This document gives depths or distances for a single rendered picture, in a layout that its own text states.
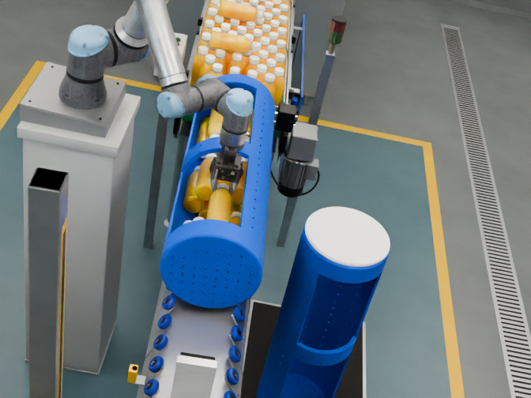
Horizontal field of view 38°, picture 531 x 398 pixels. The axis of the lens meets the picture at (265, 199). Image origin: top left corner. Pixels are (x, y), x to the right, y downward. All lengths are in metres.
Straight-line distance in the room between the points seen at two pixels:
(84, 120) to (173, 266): 0.60
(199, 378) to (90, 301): 1.05
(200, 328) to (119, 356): 1.14
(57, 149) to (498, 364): 2.26
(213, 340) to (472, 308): 2.04
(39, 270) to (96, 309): 1.44
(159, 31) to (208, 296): 0.75
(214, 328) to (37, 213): 0.92
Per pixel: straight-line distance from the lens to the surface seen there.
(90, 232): 2.73
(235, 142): 2.19
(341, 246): 2.44
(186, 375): 1.99
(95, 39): 2.45
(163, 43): 2.13
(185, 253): 2.12
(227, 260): 2.12
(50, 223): 1.47
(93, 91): 2.52
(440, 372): 3.65
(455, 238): 4.39
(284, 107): 3.09
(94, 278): 2.88
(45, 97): 2.57
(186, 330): 2.23
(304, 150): 3.24
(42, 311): 1.64
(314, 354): 2.68
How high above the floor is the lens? 2.60
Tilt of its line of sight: 38 degrees down
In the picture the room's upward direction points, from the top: 13 degrees clockwise
